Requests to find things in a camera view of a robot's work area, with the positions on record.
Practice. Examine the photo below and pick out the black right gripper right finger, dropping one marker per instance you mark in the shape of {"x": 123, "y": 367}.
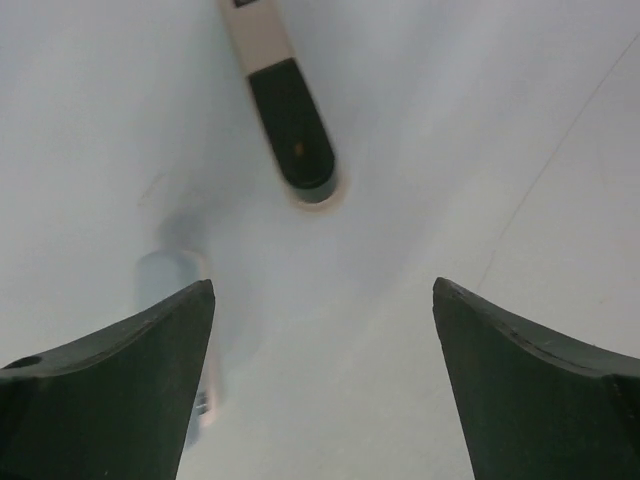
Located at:
{"x": 534, "y": 403}

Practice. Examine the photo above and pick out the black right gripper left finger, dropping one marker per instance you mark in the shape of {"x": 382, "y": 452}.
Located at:
{"x": 114, "y": 404}

